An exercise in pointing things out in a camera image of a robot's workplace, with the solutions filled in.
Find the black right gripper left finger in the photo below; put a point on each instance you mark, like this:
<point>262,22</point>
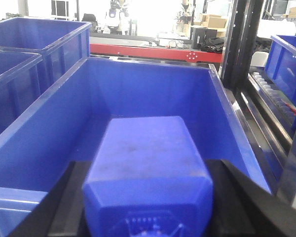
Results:
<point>61,211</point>

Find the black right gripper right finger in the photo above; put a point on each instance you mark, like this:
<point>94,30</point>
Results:
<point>241,208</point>

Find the blue block part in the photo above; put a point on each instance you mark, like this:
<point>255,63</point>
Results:
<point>147,180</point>

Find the stainless steel shelf rack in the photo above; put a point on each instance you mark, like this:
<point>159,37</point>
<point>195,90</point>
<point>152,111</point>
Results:
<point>269,131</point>

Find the blue target bin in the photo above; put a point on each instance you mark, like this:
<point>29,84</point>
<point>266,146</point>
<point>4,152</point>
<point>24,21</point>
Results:
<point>68,121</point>

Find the white roller track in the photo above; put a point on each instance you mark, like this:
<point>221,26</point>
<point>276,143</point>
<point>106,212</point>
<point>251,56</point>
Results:
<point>275,96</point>

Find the blue bin near left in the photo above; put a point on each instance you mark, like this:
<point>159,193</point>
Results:
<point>19,84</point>

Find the blue bin far right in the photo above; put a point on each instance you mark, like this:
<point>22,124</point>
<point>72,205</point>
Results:
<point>281,66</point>

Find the blue bin far left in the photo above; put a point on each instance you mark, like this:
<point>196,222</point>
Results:
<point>61,43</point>

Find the cardboard boxes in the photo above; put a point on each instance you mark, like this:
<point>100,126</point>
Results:
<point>211,21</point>

